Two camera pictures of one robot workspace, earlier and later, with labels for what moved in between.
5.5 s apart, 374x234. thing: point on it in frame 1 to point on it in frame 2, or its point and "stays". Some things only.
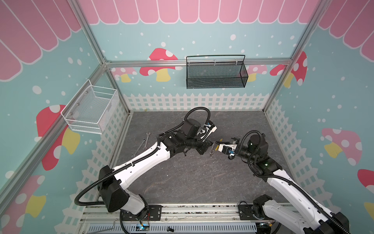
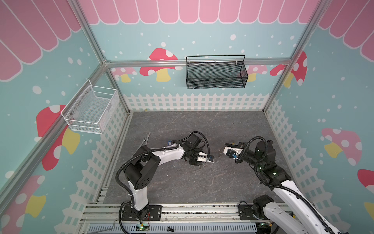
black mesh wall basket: (216, 71) stays
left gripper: (206, 144) to (195, 163)
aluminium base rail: (170, 214) stays
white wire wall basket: (91, 108) stays
